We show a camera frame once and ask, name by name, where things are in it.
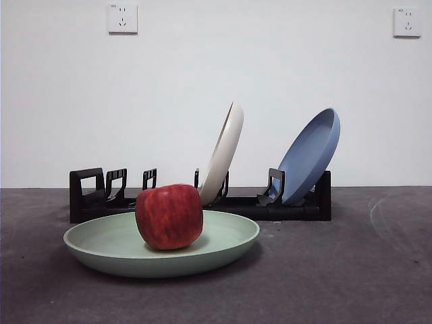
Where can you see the red apple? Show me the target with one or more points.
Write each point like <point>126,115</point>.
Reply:
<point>168,216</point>

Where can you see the green plate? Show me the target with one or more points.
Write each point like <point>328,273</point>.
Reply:
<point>108,243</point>

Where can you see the beige plate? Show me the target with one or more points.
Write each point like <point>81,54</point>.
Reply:
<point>224,158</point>

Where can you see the blue plate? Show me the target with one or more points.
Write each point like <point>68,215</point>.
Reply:
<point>307,162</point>

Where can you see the black plate rack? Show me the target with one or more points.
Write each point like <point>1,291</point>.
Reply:
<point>293,212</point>

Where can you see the white wall socket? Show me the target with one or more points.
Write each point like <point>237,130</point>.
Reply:
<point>407,22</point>
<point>123,18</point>

